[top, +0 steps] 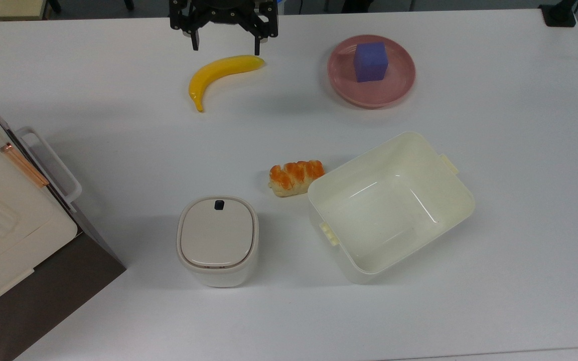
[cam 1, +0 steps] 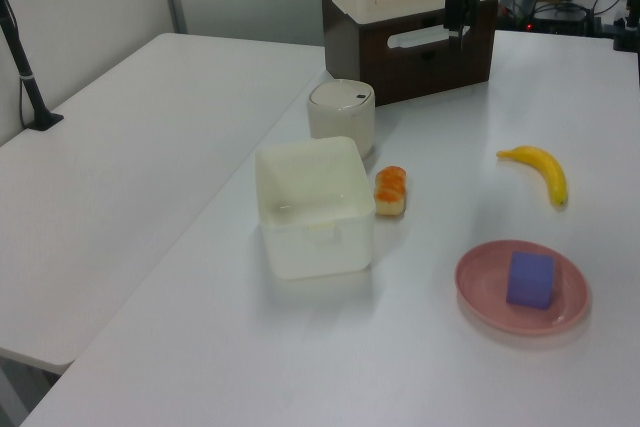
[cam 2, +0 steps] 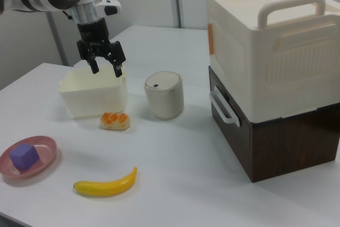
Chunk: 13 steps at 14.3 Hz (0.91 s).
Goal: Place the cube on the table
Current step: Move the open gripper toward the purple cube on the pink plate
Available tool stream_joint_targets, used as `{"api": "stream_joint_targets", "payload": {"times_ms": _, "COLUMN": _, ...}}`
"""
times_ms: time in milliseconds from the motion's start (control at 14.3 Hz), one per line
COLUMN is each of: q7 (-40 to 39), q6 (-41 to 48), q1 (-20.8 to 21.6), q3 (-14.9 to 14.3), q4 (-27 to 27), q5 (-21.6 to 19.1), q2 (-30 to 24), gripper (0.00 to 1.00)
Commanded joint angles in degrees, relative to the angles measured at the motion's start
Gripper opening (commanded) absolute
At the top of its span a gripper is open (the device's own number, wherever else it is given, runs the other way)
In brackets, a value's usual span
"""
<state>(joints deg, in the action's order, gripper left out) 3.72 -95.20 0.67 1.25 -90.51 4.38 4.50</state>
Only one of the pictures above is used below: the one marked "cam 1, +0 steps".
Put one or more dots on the purple cube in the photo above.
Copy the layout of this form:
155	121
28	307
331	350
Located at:
531	281

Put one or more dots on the white side table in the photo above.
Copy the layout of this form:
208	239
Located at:
115	172

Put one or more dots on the black pole with base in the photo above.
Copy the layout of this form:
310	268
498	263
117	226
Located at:
25	77

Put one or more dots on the orange shrimp sushi toy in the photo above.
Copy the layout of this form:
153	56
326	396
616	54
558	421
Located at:
391	192

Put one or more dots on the black camera clamp mount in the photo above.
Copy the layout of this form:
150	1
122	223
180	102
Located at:
627	22

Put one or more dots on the dark brown drawer box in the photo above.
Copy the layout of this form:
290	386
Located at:
400	62

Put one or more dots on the black device with red light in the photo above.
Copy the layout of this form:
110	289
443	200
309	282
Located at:
557	17

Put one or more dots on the white square plastic container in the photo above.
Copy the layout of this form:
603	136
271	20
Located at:
315	217

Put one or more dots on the yellow banana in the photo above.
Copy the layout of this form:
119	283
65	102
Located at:
545	167

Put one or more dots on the pink plate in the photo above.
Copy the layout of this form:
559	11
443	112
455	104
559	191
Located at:
480	287

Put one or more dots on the beige round lidded bin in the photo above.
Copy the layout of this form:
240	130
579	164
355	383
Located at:
342	114

